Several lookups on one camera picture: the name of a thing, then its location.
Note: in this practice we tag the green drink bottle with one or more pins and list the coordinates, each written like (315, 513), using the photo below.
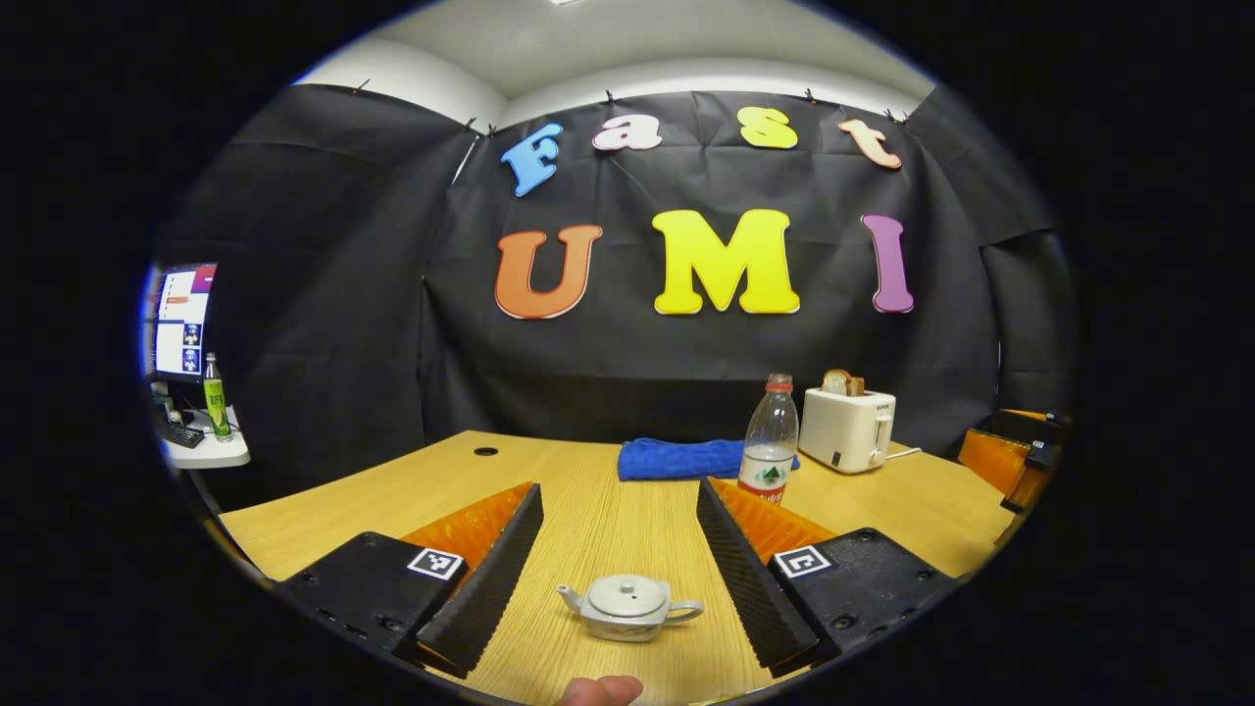
(217, 402)

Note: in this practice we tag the black backdrop cloth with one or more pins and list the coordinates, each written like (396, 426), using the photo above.
(637, 373)

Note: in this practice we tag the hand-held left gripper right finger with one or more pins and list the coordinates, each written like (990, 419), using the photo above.
(745, 579)

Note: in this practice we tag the clear water bottle red label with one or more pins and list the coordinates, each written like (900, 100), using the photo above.
(770, 431)

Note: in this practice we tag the white side table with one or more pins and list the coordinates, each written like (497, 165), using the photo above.
(221, 453)

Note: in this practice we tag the white teacup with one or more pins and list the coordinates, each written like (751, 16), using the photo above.
(627, 626)

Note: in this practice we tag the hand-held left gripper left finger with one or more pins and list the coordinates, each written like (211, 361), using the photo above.
(490, 588)

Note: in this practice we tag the blue towel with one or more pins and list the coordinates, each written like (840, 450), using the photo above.
(677, 459)

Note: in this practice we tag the white teacup lid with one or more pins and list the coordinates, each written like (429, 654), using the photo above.
(627, 594)

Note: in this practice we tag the black keyboard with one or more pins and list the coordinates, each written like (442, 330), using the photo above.
(183, 434)

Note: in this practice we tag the white toaster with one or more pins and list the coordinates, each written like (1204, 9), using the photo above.
(843, 431)

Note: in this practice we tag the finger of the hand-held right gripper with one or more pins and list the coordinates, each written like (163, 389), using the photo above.
(1029, 427)
(995, 461)

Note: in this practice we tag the computer monitor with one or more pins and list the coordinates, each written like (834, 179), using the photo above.
(183, 324)

